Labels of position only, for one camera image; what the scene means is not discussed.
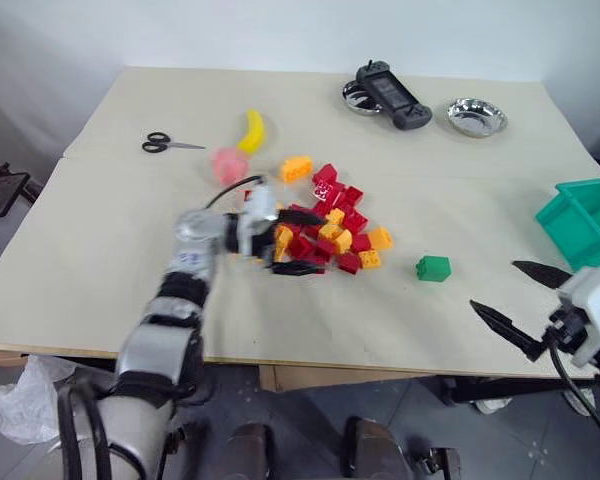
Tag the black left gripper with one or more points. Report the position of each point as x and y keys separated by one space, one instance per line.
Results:
x=263 y=241

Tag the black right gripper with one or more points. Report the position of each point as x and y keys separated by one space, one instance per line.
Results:
x=567 y=325

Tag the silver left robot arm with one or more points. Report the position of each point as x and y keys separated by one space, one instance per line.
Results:
x=155 y=350

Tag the red toy block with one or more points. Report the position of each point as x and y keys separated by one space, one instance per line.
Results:
x=354 y=195
x=325 y=175
x=350 y=263
x=301 y=246
x=324 y=251
x=300 y=206
x=361 y=243
x=354 y=218

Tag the orange toy block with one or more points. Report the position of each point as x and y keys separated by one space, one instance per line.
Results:
x=344 y=241
x=283 y=241
x=296 y=170
x=381 y=238

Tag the yellow toy block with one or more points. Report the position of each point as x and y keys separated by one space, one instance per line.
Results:
x=370 y=259
x=335 y=216
x=329 y=232

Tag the red block with white print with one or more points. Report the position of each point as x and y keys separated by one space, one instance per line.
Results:
x=327 y=192

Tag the green toy block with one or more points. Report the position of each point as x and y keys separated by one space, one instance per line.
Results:
x=432 y=269

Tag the teal plastic bin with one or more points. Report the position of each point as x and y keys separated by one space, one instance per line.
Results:
x=577 y=215

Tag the pink toy fruit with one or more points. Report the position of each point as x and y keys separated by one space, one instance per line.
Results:
x=228 y=166

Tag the white shoe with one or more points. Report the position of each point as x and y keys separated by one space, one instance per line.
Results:
x=580 y=400
x=494 y=406

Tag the yellow toy banana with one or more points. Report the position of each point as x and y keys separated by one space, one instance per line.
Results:
x=254 y=132

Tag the steel bowl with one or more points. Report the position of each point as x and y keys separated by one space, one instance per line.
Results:
x=477 y=117
x=355 y=100

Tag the black handheld controller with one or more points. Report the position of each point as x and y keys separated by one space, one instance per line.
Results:
x=392 y=95

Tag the dark rounded shape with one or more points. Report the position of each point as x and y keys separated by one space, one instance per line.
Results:
x=375 y=450
x=250 y=452

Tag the black metal stand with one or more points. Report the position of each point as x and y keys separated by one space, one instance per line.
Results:
x=0 y=192

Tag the white plastic bag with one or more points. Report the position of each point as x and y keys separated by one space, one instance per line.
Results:
x=25 y=400

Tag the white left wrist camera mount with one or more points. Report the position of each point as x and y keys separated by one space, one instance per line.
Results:
x=262 y=202

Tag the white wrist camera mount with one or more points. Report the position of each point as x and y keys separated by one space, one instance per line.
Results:
x=262 y=202
x=595 y=295

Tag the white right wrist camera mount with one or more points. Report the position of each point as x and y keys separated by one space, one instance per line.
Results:
x=595 y=295

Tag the black table frame bar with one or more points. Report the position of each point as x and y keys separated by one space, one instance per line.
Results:
x=520 y=389

